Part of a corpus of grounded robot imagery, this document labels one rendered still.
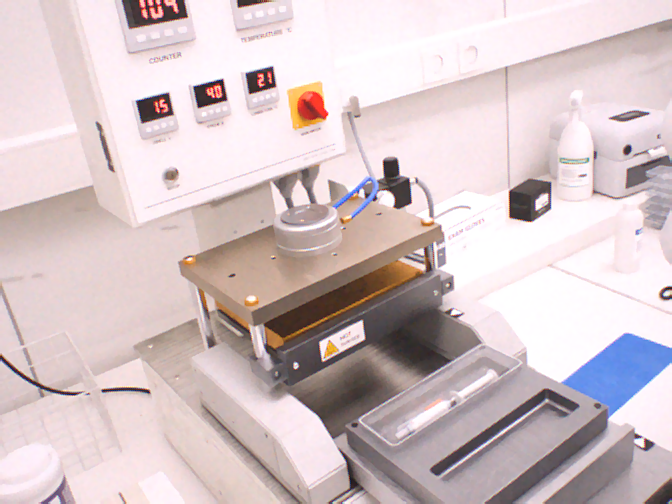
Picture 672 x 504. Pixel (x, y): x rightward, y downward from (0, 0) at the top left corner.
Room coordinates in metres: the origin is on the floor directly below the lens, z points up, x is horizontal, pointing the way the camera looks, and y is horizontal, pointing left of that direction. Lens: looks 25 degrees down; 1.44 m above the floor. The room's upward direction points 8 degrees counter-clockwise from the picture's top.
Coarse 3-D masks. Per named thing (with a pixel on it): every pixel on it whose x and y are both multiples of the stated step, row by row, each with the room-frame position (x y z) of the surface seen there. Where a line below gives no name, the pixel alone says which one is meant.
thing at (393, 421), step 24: (480, 360) 0.61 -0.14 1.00; (504, 360) 0.61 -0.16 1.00; (432, 384) 0.58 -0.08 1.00; (456, 384) 0.58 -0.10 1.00; (480, 384) 0.57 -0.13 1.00; (384, 408) 0.56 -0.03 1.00; (408, 408) 0.55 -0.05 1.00; (432, 408) 0.55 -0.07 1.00; (384, 432) 0.52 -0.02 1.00; (408, 432) 0.52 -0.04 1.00
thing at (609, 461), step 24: (600, 432) 0.52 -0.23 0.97; (624, 432) 0.47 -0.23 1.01; (360, 456) 0.53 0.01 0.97; (576, 456) 0.49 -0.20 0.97; (600, 456) 0.44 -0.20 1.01; (624, 456) 0.46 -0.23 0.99; (648, 456) 0.48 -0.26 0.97; (360, 480) 0.52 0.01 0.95; (384, 480) 0.49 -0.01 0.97; (552, 480) 0.46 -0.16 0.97; (576, 480) 0.43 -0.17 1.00; (600, 480) 0.45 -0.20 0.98; (624, 480) 0.45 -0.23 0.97; (648, 480) 0.45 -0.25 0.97
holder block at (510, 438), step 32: (512, 384) 0.58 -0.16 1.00; (544, 384) 0.57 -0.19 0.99; (480, 416) 0.53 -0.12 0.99; (512, 416) 0.54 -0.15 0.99; (544, 416) 0.54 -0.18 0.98; (576, 416) 0.51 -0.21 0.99; (384, 448) 0.51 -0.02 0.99; (416, 448) 0.50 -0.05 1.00; (448, 448) 0.50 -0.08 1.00; (480, 448) 0.51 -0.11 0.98; (512, 448) 0.50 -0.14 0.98; (544, 448) 0.48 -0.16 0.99; (576, 448) 0.49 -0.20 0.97; (416, 480) 0.46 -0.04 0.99; (448, 480) 0.47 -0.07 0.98; (480, 480) 0.47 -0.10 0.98; (512, 480) 0.45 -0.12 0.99
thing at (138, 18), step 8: (136, 0) 0.80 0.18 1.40; (144, 0) 0.81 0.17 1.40; (152, 0) 0.81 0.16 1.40; (160, 0) 0.82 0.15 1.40; (168, 0) 0.82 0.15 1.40; (176, 0) 0.83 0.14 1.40; (136, 8) 0.80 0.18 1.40; (144, 8) 0.81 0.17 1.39; (152, 8) 0.81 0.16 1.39; (160, 8) 0.82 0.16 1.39; (168, 8) 0.82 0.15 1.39; (176, 8) 0.83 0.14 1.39; (136, 16) 0.80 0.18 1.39; (144, 16) 0.81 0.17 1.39; (152, 16) 0.81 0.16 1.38; (160, 16) 0.82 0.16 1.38; (168, 16) 0.82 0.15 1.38; (176, 16) 0.83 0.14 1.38; (136, 24) 0.80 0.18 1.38
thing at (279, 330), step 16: (384, 272) 0.75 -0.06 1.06; (400, 272) 0.74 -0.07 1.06; (416, 272) 0.74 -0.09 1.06; (352, 288) 0.72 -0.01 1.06; (368, 288) 0.71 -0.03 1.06; (384, 288) 0.71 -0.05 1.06; (304, 304) 0.70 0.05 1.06; (320, 304) 0.69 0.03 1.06; (336, 304) 0.68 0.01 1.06; (352, 304) 0.68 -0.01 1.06; (224, 320) 0.75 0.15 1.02; (240, 320) 0.71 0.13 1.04; (272, 320) 0.67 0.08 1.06; (288, 320) 0.66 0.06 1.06; (304, 320) 0.66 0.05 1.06; (320, 320) 0.65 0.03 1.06; (272, 336) 0.65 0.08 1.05; (288, 336) 0.63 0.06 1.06; (272, 352) 0.65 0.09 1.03
